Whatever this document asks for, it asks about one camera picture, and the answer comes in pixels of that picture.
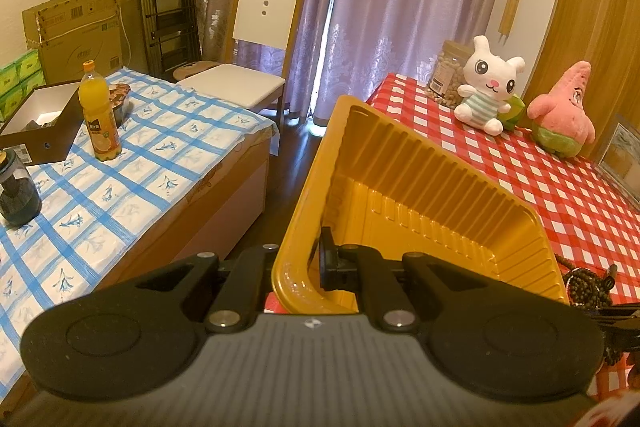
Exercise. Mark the blue checked tablecloth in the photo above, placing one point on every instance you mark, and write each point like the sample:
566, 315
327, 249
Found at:
140, 177

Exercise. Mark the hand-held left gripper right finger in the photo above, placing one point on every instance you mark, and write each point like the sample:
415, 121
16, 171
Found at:
337, 264

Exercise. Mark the instant noodle bowl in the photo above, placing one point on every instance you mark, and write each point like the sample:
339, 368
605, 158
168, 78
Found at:
121, 99

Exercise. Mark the clear jar of nuts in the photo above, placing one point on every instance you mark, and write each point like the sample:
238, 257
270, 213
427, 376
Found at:
445, 72

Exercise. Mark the white wooden chair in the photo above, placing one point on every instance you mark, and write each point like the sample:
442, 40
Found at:
265, 14

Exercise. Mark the round brown stool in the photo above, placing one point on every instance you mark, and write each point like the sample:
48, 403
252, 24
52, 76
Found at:
195, 69

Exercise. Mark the dark glass jar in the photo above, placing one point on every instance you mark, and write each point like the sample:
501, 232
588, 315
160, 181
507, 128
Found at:
17, 197

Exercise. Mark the pink starfish plush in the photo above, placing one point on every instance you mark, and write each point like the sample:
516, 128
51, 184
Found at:
565, 112

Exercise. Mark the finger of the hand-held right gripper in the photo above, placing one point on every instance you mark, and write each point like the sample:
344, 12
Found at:
617, 312
625, 338

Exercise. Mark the yellow plastic tray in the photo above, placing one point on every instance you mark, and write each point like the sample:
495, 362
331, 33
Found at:
425, 187

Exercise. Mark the wooden wall hanging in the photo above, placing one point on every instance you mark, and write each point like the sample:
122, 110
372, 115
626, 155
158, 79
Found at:
511, 9

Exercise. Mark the white bunny plush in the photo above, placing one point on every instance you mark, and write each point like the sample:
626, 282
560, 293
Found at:
487, 77

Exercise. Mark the brown open box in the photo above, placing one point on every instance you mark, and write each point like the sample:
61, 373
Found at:
55, 134

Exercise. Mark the picture frame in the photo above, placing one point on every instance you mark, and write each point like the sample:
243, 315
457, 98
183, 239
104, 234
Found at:
622, 157

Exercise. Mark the orange juice bottle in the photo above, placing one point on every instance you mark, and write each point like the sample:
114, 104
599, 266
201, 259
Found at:
101, 122

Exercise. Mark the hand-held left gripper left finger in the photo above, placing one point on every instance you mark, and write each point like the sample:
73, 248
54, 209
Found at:
245, 279

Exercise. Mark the green plush ball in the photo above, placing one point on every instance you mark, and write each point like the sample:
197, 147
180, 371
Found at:
517, 114

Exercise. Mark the green tissue pack stack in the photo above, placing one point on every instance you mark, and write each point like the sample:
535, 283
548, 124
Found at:
20, 77

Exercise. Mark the cardboard box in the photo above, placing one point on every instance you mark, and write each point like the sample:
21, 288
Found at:
80, 37

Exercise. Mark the wooden wardrobe panel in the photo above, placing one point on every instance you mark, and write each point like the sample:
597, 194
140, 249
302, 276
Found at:
595, 7

